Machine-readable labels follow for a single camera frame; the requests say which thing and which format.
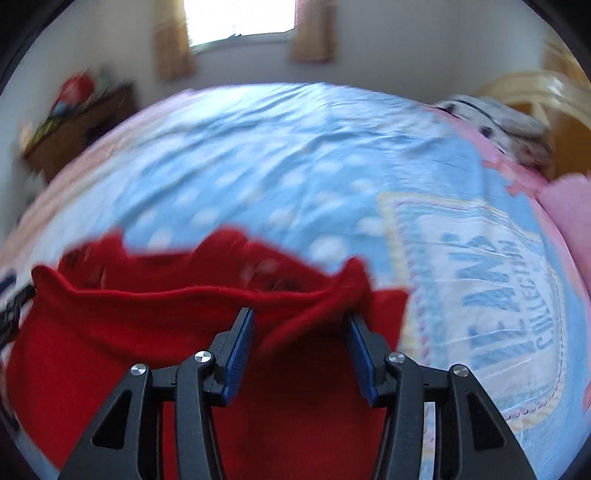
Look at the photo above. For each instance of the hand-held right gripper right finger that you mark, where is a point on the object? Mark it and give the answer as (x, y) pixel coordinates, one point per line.
(362, 355)

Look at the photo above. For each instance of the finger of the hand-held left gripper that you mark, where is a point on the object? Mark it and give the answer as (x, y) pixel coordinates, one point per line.
(14, 309)

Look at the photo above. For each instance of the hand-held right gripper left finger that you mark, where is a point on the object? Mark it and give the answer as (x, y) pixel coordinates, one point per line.
(238, 355)

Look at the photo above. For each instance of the red knitted sweater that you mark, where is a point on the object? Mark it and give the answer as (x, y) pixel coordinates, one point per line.
(115, 346)

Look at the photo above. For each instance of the dark wooden desk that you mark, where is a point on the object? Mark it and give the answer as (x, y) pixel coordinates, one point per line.
(83, 124)

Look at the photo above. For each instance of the blue and pink printed bed sheet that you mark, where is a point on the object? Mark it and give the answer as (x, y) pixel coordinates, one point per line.
(277, 152)

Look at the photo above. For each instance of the red gift bag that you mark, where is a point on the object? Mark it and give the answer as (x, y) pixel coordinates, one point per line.
(76, 88)

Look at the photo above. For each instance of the pink floral quilt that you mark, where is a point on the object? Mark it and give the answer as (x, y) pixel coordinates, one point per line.
(570, 207)

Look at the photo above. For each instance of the pink patterned pillow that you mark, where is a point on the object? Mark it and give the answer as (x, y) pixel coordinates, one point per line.
(531, 150)

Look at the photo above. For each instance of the white cartoon pillow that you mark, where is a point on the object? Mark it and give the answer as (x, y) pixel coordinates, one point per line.
(480, 110)

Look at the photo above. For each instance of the cream arched headboard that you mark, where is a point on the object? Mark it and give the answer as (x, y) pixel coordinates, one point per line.
(521, 87)

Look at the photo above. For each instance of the beige floral curtain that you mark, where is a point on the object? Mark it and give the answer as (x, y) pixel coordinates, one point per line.
(174, 41)
(311, 32)

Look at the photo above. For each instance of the white framed window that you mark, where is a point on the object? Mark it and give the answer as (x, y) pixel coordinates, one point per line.
(240, 21)

